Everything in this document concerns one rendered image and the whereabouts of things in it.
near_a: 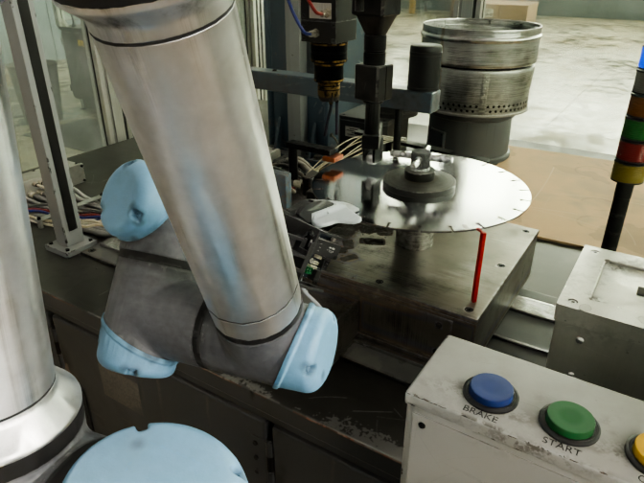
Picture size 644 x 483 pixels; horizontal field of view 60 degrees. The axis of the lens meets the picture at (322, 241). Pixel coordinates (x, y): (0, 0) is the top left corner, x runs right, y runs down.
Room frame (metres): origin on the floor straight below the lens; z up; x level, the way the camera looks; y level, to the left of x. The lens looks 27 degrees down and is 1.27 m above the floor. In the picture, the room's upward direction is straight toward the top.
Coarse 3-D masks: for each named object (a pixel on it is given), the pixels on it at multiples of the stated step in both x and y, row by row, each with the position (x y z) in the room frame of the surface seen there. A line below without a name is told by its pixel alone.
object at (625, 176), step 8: (616, 160) 0.79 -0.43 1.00; (616, 168) 0.78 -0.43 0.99; (624, 168) 0.77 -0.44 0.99; (632, 168) 0.77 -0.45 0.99; (640, 168) 0.76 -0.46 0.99; (616, 176) 0.78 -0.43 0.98; (624, 176) 0.77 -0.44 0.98; (632, 176) 0.76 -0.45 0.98; (640, 176) 0.76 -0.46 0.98; (632, 184) 0.76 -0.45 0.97; (640, 184) 0.77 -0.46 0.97
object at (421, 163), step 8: (392, 152) 0.83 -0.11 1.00; (400, 152) 0.82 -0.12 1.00; (408, 152) 0.82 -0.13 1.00; (416, 152) 0.80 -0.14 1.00; (424, 152) 0.80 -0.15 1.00; (416, 160) 0.78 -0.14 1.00; (424, 160) 0.80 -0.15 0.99; (432, 160) 0.80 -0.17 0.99; (440, 160) 0.80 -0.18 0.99; (448, 160) 0.79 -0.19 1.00; (416, 168) 0.77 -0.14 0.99; (424, 168) 0.80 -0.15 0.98
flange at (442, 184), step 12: (408, 168) 0.82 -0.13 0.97; (432, 168) 0.82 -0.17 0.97; (384, 180) 0.81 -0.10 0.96; (396, 180) 0.80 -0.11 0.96; (408, 180) 0.80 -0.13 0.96; (420, 180) 0.79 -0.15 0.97; (432, 180) 0.80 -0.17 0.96; (444, 180) 0.80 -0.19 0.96; (396, 192) 0.77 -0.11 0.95; (408, 192) 0.76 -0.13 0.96; (420, 192) 0.76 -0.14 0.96; (432, 192) 0.76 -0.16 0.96; (444, 192) 0.77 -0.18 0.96
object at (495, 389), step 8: (480, 376) 0.42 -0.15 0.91; (488, 376) 0.42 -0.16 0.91; (496, 376) 0.42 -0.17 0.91; (472, 384) 0.41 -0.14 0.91; (480, 384) 0.41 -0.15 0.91; (488, 384) 0.41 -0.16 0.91; (496, 384) 0.41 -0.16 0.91; (504, 384) 0.41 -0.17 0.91; (472, 392) 0.40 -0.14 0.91; (480, 392) 0.40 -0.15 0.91; (488, 392) 0.40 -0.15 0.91; (496, 392) 0.40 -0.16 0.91; (504, 392) 0.40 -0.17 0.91; (512, 392) 0.40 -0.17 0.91; (480, 400) 0.39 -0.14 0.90; (488, 400) 0.39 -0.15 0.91; (496, 400) 0.39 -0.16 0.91; (504, 400) 0.39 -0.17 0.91; (512, 400) 0.39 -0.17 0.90
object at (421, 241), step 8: (400, 232) 0.80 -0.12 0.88; (408, 232) 0.79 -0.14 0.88; (416, 232) 0.78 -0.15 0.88; (400, 240) 0.80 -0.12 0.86; (408, 240) 0.79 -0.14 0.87; (416, 240) 0.78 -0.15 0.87; (424, 240) 0.79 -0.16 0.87; (432, 240) 0.80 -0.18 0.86; (408, 248) 0.79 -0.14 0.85; (416, 248) 0.78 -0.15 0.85; (424, 248) 0.79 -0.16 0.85
